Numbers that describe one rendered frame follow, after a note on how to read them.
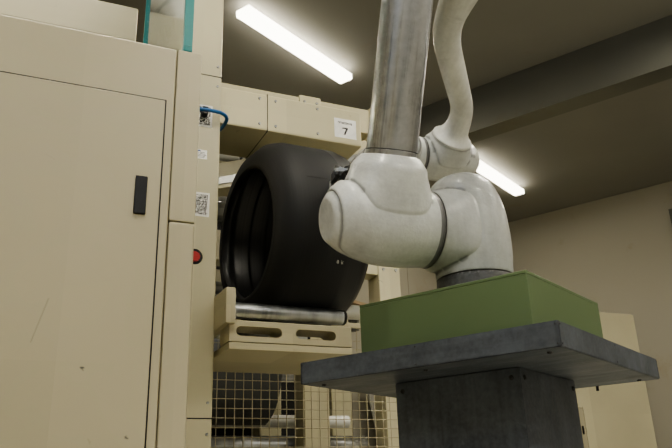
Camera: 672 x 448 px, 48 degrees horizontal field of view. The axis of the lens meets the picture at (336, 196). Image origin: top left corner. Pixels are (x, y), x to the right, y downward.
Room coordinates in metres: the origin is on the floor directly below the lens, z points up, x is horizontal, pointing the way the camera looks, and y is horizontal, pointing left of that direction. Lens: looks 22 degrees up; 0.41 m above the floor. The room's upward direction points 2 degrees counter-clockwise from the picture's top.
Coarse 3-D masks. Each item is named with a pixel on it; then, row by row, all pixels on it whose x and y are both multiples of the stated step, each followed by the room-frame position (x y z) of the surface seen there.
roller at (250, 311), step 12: (240, 312) 2.00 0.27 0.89; (252, 312) 2.01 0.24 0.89; (264, 312) 2.02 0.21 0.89; (276, 312) 2.04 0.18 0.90; (288, 312) 2.05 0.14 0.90; (300, 312) 2.07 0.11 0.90; (312, 312) 2.08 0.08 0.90; (324, 312) 2.10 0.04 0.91; (336, 312) 2.12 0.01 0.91; (336, 324) 2.13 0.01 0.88
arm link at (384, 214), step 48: (384, 0) 1.20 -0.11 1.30; (432, 0) 1.20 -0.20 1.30; (384, 48) 1.22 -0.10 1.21; (384, 96) 1.25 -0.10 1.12; (384, 144) 1.27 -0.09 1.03; (336, 192) 1.29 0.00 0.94; (384, 192) 1.27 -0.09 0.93; (432, 192) 1.37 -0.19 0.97; (336, 240) 1.31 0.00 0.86; (384, 240) 1.30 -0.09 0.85; (432, 240) 1.34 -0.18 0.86
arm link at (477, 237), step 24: (456, 192) 1.36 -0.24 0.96; (480, 192) 1.37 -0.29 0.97; (456, 216) 1.35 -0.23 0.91; (480, 216) 1.37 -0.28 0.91; (504, 216) 1.40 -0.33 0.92; (456, 240) 1.36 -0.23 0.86; (480, 240) 1.37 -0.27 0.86; (504, 240) 1.39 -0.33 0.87; (456, 264) 1.39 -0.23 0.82; (480, 264) 1.37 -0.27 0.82; (504, 264) 1.39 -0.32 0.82
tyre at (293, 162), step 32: (256, 160) 2.08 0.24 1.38; (288, 160) 1.97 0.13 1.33; (320, 160) 2.02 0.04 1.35; (256, 192) 2.36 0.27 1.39; (288, 192) 1.95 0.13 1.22; (320, 192) 1.96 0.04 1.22; (224, 224) 2.32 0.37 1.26; (256, 224) 2.44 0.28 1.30; (288, 224) 1.95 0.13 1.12; (224, 256) 2.34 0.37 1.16; (256, 256) 2.47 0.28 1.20; (288, 256) 1.98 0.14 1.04; (320, 256) 2.00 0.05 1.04; (224, 288) 2.34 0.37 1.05; (256, 288) 2.10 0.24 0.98; (288, 288) 2.03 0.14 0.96; (320, 288) 2.06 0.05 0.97; (352, 288) 2.11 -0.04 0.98; (256, 320) 2.18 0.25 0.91
